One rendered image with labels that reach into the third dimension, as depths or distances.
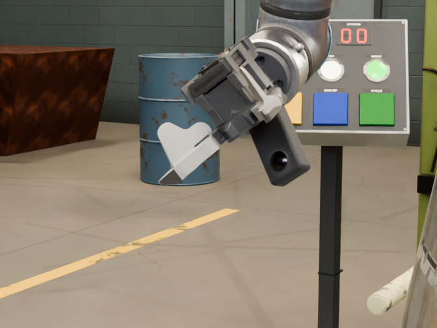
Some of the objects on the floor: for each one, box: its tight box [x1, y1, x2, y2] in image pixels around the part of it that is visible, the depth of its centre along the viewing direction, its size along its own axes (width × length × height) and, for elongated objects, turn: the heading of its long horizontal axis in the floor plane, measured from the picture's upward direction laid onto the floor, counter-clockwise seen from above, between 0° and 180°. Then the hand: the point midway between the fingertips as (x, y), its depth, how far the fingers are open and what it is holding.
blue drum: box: [138, 53, 220, 186], centre depth 674 cm, size 59×59×88 cm
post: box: [318, 146, 343, 328], centre depth 227 cm, size 4×4×108 cm
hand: (213, 156), depth 97 cm, fingers open, 14 cm apart
